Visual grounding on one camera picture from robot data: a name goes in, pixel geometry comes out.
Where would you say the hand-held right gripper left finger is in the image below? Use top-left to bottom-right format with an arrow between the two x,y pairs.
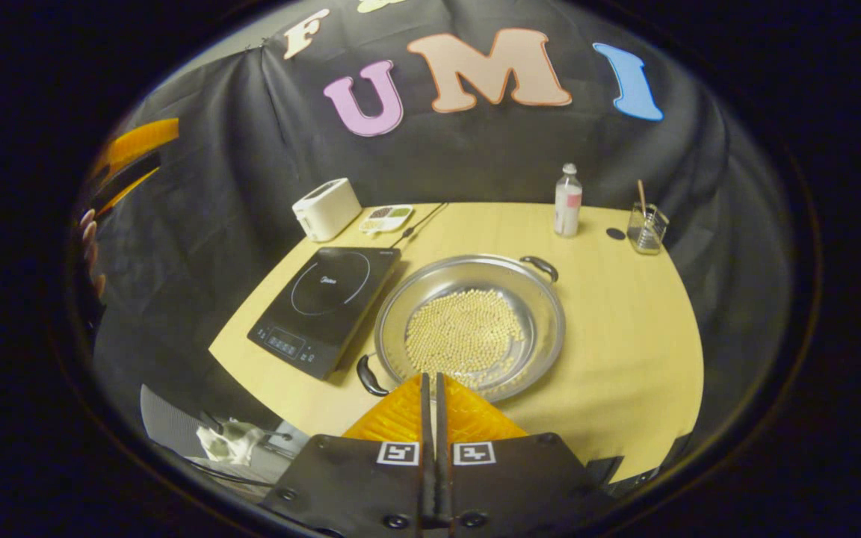
262,374 -> 436,538

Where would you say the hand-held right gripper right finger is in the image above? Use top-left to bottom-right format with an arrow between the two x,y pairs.
435,374 -> 618,538

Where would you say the black induction cooktop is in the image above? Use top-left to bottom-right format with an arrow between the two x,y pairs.
247,247 -> 403,381

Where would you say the steel pot with black handles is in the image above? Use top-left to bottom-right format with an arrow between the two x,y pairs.
356,254 -> 567,404

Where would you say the crumpled white cloth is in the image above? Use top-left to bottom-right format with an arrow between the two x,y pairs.
197,418 -> 268,466

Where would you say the pile of soybeans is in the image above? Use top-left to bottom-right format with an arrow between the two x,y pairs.
404,289 -> 527,391

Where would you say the white toaster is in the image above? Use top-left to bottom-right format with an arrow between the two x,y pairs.
292,178 -> 363,243

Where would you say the white divided dish of beans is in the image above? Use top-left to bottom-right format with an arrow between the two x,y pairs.
359,204 -> 416,236

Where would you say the clear bottle with pink label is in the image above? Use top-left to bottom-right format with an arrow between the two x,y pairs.
554,163 -> 584,238

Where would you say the clear glass cup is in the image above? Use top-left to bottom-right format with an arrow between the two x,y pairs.
627,202 -> 670,256

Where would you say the black power cable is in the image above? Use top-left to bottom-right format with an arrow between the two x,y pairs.
389,202 -> 449,250

